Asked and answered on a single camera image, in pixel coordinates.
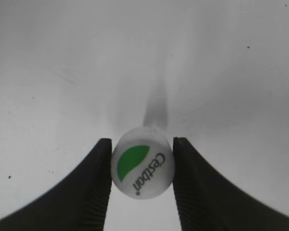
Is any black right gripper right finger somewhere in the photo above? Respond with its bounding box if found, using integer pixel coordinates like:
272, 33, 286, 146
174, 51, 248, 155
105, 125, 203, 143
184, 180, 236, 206
173, 137, 289, 231

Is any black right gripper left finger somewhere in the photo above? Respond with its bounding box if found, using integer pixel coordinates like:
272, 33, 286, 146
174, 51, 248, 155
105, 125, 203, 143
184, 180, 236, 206
0, 138, 112, 231

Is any white green-leaf bottle cap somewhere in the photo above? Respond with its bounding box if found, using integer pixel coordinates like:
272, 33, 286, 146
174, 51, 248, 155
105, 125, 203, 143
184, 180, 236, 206
110, 127, 175, 200

